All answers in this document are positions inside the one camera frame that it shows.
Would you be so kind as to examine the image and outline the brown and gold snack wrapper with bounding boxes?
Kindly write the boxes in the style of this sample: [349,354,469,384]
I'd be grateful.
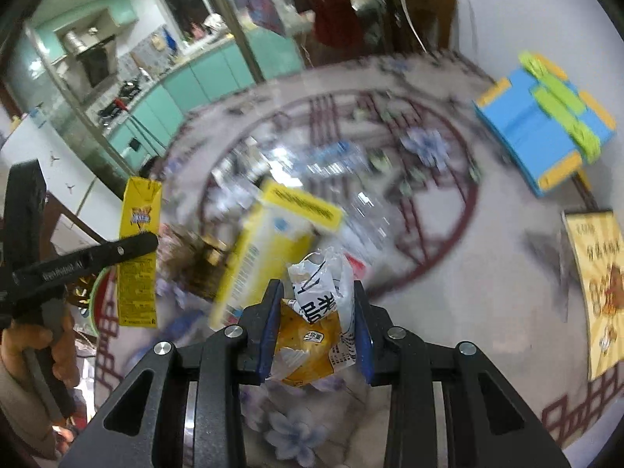
[156,224,239,303]

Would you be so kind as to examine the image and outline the yellow and white snack wrapper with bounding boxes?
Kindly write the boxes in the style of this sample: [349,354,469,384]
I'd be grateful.
[267,248,371,388]

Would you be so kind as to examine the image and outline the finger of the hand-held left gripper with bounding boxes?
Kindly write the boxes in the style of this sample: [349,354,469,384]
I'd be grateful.
[12,232,159,299]

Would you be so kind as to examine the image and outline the clear plastic bottle blue label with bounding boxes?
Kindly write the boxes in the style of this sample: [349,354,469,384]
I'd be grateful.
[273,139,378,181]

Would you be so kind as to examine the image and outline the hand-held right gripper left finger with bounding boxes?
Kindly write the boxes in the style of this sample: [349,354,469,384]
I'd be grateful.
[58,279,284,468]

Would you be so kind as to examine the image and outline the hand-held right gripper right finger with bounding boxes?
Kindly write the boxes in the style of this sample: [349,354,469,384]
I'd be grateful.
[352,280,571,468]

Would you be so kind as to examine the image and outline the yellow drink carton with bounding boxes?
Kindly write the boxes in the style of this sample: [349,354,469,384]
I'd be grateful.
[117,177,164,328]

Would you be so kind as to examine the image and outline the red hanging garment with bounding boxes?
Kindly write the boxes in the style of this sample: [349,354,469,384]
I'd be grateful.
[312,0,366,57]

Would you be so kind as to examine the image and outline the metal range hood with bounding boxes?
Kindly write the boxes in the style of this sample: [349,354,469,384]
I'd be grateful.
[56,7,120,89]

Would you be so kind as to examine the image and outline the person's left hand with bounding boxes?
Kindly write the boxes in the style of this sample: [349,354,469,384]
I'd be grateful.
[0,312,82,403]

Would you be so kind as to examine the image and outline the red and green plastic basin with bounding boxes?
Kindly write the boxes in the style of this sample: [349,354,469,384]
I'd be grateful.
[73,266,122,342]

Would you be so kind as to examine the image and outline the dark wooden furniture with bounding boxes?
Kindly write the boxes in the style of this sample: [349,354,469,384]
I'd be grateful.
[390,0,459,54]

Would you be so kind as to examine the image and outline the teal kitchen cabinets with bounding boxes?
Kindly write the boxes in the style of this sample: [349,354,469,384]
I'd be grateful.
[105,27,308,167]

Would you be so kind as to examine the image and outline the yellow picture book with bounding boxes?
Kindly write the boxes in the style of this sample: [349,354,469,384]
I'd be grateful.
[560,209,624,383]

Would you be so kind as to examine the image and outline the yellow and white carton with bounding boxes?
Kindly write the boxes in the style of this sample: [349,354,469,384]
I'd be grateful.
[209,180,346,330]

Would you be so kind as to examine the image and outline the person's left forearm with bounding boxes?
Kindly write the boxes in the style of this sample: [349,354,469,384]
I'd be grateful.
[0,363,62,460]

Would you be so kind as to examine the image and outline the white refrigerator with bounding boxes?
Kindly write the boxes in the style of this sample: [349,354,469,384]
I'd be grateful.
[0,107,128,254]

